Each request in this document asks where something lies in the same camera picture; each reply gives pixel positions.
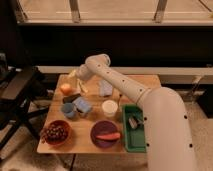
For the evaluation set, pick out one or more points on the wooden table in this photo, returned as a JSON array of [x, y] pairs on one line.
[[79, 140]]

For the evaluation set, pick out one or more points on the white paper cup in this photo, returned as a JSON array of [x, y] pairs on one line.
[[109, 108]]

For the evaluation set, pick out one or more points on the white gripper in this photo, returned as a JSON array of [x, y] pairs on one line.
[[83, 73]]

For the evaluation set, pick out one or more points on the orange carrot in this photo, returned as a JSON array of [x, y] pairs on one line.
[[109, 137]]

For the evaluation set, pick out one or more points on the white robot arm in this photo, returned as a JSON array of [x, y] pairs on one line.
[[166, 125]]

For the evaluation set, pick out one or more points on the blue mug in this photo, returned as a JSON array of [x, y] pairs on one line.
[[69, 110]]

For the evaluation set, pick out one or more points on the dark grapes bunch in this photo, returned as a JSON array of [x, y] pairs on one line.
[[54, 132]]

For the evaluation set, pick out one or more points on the blue folded cloth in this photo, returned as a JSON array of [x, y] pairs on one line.
[[105, 88]]

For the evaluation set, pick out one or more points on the small fork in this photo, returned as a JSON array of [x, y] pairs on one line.
[[120, 97]]

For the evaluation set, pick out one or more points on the purple plate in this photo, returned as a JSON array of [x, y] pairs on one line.
[[101, 128]]

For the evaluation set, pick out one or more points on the black rectangular block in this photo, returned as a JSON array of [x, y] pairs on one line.
[[70, 99]]

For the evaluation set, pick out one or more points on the orange apple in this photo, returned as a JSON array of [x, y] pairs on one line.
[[66, 88]]

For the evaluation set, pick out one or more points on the black chair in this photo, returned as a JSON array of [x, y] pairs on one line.
[[17, 90]]

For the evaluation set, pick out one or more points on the red bowl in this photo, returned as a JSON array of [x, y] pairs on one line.
[[66, 126]]

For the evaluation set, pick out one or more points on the black handled peeler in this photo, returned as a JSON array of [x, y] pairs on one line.
[[135, 122]]

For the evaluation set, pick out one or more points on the green plastic tray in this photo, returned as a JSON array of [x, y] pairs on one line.
[[134, 138]]

